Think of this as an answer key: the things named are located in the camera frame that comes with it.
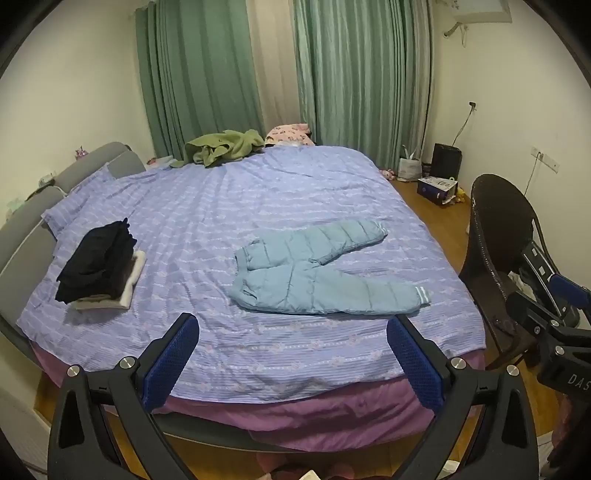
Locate bed with purple cover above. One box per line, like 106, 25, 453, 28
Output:
16, 145, 488, 402

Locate beige curtain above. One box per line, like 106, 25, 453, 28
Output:
247, 0, 305, 136

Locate light blue padded pants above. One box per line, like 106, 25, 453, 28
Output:
229, 219, 432, 316

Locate purple patterned pillow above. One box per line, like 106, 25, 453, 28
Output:
41, 168, 145, 241

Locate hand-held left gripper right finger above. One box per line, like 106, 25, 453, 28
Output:
387, 315, 541, 480

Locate white bag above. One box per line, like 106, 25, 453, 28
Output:
397, 145, 424, 182

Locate dark wicker chair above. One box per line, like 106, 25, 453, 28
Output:
458, 174, 583, 370

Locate black power cable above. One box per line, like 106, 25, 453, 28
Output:
450, 109, 474, 148

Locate white folded clothes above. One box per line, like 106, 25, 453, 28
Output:
71, 250, 147, 311

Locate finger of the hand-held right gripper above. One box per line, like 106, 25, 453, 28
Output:
505, 292, 589, 342
521, 240, 591, 320

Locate blue cardboard box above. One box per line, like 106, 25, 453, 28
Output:
417, 176, 459, 204

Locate olive green garment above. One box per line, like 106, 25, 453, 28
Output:
185, 129, 265, 168

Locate black folded clothes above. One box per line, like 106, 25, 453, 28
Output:
55, 220, 138, 304

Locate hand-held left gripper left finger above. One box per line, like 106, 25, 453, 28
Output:
47, 312, 200, 480

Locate white air conditioner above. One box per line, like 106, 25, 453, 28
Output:
450, 0, 513, 25

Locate white wall socket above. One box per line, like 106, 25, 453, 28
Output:
531, 146, 561, 168

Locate grey padded headboard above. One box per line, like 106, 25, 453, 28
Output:
0, 141, 146, 324

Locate pink printed cloth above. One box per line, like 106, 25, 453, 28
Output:
265, 123, 315, 147

